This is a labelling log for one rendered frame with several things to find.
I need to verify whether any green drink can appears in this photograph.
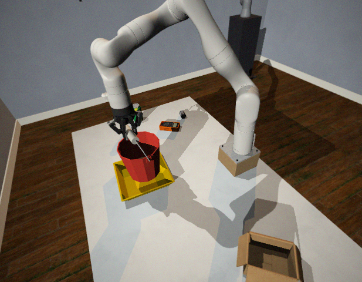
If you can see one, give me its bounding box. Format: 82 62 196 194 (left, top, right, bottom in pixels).
133 103 141 121

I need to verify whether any red pail with handle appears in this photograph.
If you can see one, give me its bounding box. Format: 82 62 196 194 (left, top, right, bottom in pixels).
117 125 160 182

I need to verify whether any orange digital multimeter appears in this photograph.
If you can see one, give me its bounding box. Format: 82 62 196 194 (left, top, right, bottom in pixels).
159 121 180 132

